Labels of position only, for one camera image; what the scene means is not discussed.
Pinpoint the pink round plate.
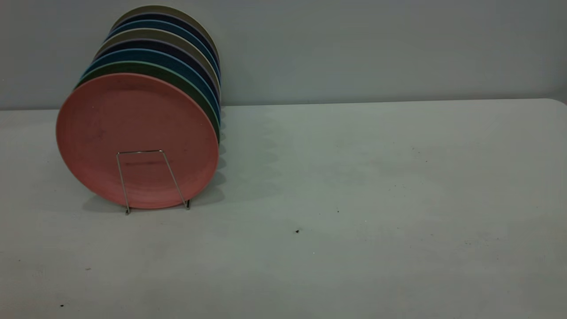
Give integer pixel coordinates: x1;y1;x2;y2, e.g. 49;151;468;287
55;73;220;210

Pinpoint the navy round plate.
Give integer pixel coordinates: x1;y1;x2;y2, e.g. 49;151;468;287
110;12;221;72
93;39;221;103

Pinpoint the blue round plate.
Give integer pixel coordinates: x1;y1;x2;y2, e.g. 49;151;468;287
82;48;221;125
106;19;221;86

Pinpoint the green round plate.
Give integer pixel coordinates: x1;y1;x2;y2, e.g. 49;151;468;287
75;61;221;143

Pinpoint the metal wire plate rack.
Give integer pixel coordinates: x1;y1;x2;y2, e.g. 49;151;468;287
116;149;191;216

